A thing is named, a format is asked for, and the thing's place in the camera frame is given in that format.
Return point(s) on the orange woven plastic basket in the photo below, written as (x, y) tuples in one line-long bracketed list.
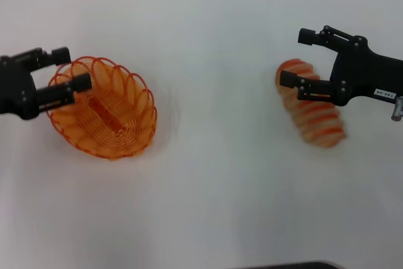
[(119, 117)]

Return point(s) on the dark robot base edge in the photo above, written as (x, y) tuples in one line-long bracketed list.
[(292, 266)]

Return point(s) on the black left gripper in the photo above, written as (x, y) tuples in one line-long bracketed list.
[(15, 92)]

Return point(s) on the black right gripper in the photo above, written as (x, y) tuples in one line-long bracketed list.
[(362, 73)]

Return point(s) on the striped bread loaf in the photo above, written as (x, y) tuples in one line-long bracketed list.
[(318, 124)]

